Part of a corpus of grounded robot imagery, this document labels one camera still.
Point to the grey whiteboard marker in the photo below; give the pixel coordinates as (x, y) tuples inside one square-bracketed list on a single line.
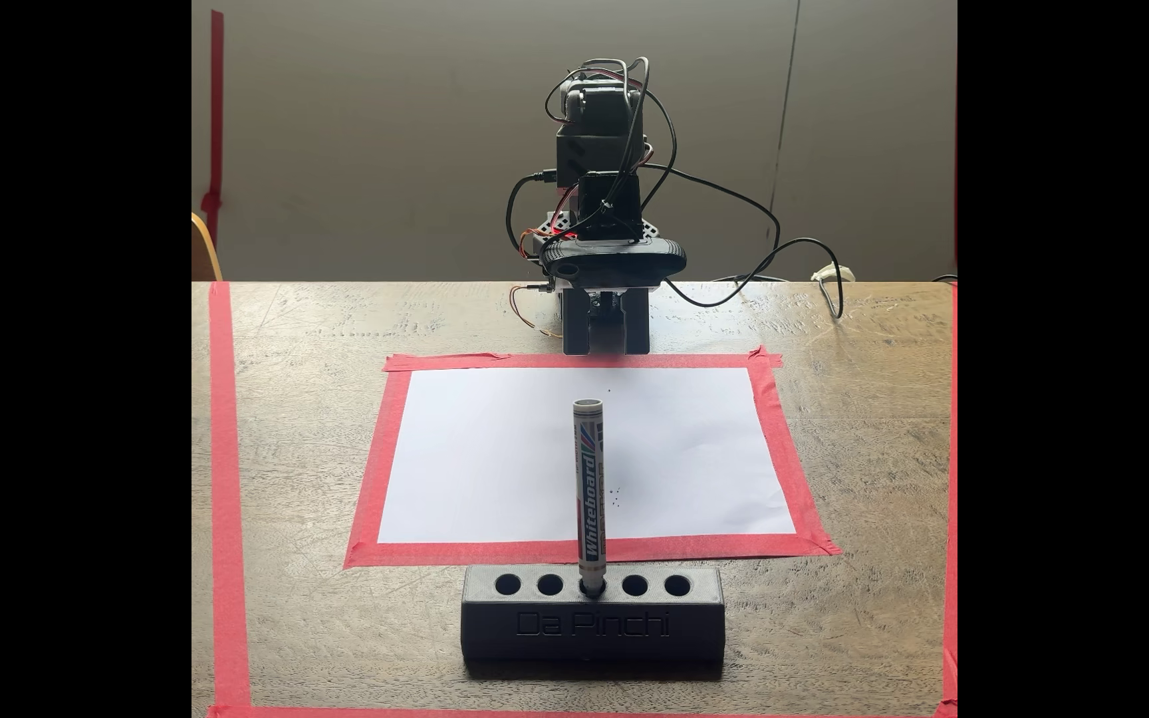
[(589, 479)]

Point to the black pen holder block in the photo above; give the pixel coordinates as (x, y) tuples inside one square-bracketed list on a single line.
[(594, 628)]

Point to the white perforated controller board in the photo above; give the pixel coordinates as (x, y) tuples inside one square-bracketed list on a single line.
[(553, 227)]

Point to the white paper sheet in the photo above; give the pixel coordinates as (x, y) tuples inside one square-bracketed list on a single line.
[(495, 469)]

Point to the white plug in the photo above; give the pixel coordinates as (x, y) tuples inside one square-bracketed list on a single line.
[(827, 272)]

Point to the wooden chair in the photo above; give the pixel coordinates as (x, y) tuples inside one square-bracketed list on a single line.
[(203, 249)]

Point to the red tape strip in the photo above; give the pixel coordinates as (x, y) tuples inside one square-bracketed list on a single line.
[(228, 499), (951, 558), (535, 713)]

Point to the black oval camera box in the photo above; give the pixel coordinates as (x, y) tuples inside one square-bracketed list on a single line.
[(614, 261)]

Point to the red tape frame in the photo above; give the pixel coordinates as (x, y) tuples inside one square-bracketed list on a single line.
[(375, 479)]

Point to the red wall strip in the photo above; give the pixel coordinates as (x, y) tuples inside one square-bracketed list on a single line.
[(216, 100)]

